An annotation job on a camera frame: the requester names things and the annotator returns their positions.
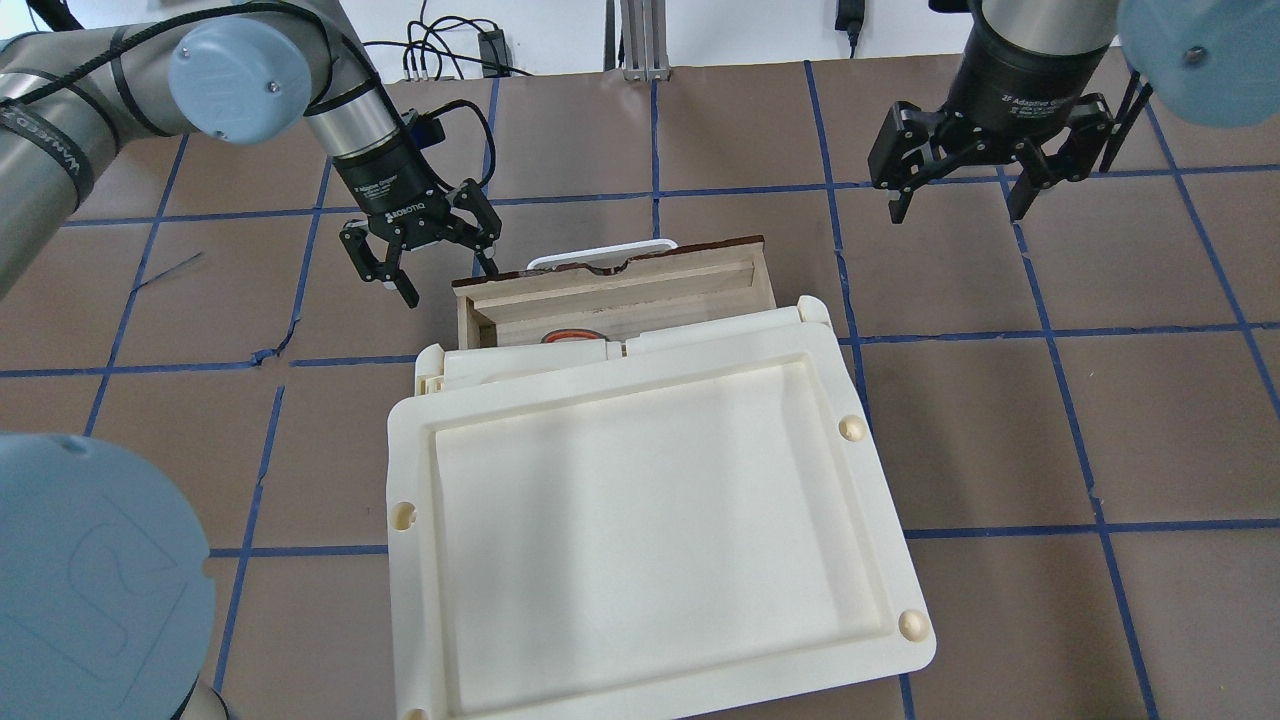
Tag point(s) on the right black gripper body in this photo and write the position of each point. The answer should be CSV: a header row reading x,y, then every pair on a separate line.
x,y
1018,85

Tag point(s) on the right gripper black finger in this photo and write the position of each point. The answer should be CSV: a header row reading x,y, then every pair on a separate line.
x,y
903,180
1039,172

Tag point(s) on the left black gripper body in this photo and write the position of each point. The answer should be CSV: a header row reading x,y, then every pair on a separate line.
x,y
385,190

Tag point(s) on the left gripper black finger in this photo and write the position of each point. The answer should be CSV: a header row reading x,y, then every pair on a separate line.
x,y
483,242
390,273

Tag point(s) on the wooden drawer with white handle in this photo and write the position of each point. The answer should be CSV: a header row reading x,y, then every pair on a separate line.
x,y
614,292

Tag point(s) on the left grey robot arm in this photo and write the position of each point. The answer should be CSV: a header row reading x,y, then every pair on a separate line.
x,y
241,73

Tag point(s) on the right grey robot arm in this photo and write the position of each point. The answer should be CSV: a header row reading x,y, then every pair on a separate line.
x,y
1056,87

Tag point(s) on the cream plastic box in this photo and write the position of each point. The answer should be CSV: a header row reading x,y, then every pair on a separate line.
x,y
436,370

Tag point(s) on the black power adapter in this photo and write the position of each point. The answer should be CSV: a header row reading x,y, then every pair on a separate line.
x,y
494,51

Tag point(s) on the cream plastic tray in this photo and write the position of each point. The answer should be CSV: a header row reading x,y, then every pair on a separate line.
x,y
667,533

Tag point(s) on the aluminium frame post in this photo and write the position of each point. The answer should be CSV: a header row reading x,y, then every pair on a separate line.
x,y
635,41

